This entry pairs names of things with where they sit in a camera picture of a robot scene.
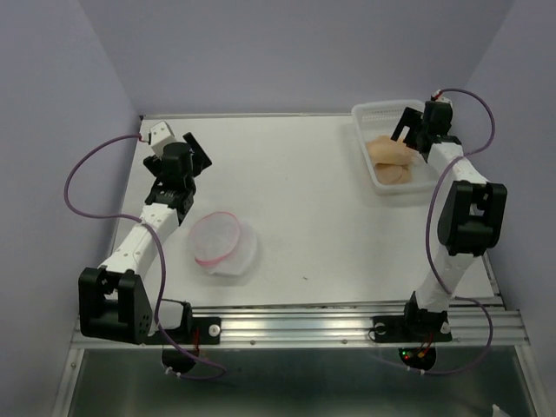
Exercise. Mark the white plastic basket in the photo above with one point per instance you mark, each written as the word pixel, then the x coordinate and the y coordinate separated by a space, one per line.
pixel 380 119

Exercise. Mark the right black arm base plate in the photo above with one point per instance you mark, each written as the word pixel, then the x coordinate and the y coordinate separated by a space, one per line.
pixel 396 329

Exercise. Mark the white mesh laundry bag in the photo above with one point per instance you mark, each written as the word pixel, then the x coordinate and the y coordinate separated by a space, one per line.
pixel 223 245

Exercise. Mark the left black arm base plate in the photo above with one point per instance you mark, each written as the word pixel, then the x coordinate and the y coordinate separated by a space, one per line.
pixel 186 327

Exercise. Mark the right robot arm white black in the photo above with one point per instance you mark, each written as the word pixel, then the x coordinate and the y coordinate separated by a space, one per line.
pixel 468 224

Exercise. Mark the beige bra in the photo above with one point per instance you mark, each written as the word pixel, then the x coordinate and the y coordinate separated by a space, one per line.
pixel 391 161

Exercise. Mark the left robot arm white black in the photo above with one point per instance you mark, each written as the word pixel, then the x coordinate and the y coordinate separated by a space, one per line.
pixel 113 302

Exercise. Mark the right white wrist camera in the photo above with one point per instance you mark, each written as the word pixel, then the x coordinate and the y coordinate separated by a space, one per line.
pixel 438 96

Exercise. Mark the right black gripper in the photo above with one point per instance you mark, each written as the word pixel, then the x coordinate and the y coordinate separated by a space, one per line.
pixel 409 117

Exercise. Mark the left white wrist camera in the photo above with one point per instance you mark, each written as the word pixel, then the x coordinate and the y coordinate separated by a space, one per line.
pixel 159 136

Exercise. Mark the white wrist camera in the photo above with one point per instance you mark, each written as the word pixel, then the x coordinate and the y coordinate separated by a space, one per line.
pixel 159 136
pixel 438 96

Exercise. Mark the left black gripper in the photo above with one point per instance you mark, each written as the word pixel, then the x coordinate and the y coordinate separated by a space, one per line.
pixel 198 160

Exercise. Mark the aluminium frame rail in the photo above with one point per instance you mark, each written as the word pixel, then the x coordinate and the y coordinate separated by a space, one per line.
pixel 338 326

